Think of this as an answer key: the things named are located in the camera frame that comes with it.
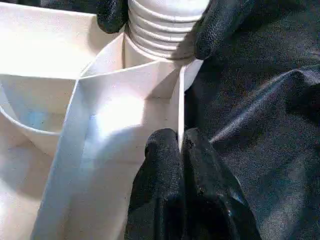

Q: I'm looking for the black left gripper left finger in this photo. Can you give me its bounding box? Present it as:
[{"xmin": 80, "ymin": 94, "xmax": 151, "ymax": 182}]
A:
[{"xmin": 127, "ymin": 127, "xmax": 188, "ymax": 240}]

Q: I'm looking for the white plastic table leg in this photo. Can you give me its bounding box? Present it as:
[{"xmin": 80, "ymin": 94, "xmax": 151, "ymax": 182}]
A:
[{"xmin": 127, "ymin": 0, "xmax": 211, "ymax": 60}]

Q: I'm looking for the black mat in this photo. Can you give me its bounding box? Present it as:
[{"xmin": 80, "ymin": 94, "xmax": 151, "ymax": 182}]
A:
[{"xmin": 0, "ymin": 0, "xmax": 320, "ymax": 240}]

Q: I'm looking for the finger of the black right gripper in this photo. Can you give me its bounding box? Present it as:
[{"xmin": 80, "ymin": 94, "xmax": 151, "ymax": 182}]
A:
[
  {"xmin": 96, "ymin": 0, "xmax": 130, "ymax": 35},
  {"xmin": 172, "ymin": 0, "xmax": 242, "ymax": 61}
]

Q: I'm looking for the white plastic table top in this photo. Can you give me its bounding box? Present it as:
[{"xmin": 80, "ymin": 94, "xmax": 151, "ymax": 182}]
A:
[{"xmin": 0, "ymin": 3, "xmax": 203, "ymax": 240}]

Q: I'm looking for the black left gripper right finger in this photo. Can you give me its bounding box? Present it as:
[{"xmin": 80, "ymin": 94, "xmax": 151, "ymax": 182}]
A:
[{"xmin": 180, "ymin": 127, "xmax": 262, "ymax": 240}]

